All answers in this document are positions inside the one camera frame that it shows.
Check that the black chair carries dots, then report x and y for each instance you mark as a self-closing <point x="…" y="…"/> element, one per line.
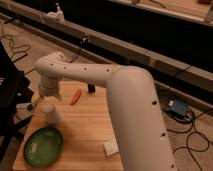
<point x="13" y="91"/>

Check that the beige sponge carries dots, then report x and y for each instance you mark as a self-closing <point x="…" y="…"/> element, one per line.
<point x="110" y="148"/>

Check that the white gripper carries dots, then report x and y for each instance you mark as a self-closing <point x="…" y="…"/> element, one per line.
<point x="47" y="87"/>

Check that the green plate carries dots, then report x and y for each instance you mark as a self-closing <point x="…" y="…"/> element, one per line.
<point x="43" y="147"/>

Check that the black eraser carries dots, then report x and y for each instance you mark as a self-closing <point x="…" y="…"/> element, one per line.
<point x="91" y="88"/>

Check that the white device on rail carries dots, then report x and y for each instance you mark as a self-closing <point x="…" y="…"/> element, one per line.
<point x="58" y="15"/>

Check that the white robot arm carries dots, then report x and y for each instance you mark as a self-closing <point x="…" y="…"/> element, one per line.
<point x="133" y="105"/>

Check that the blue power box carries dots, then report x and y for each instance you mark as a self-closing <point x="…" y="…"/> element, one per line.
<point x="178" y="107"/>

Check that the white ceramic cup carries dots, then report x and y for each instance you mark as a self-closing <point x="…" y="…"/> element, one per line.
<point x="51" y="114"/>

